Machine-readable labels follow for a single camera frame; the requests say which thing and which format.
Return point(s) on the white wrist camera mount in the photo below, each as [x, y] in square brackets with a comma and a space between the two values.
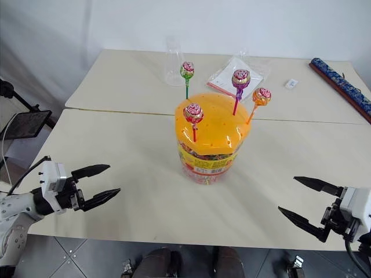
[52, 176]
[355, 202]

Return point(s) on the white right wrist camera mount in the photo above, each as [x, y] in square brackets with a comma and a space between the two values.
[355, 202]

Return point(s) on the clear plastic flask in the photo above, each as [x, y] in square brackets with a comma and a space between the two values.
[174, 69]

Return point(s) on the purple wrapper pink stick lollipop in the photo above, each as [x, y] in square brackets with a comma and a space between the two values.
[240, 78]

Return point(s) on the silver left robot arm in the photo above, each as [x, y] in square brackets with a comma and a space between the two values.
[14, 209]

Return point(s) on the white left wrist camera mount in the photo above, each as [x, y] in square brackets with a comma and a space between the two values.
[52, 176]

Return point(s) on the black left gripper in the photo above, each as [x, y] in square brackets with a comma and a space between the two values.
[69, 199]

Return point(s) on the clear zip bag with paper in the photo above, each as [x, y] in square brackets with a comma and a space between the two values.
[232, 76]

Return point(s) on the black tablet screen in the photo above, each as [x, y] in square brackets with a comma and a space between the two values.
[27, 124]

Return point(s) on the red stick lollipop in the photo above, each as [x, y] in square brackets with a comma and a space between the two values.
[193, 113]

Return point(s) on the green stick lollipop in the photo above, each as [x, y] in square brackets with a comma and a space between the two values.
[187, 70]

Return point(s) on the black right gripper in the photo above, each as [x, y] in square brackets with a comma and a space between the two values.
[337, 220]

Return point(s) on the long blue patterned box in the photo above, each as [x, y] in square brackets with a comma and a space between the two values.
[339, 82]

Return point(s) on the lollipop jar with orange lid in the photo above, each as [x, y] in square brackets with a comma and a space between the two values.
[213, 130]

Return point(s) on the orange stick lollipop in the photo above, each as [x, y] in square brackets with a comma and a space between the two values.
[261, 97]

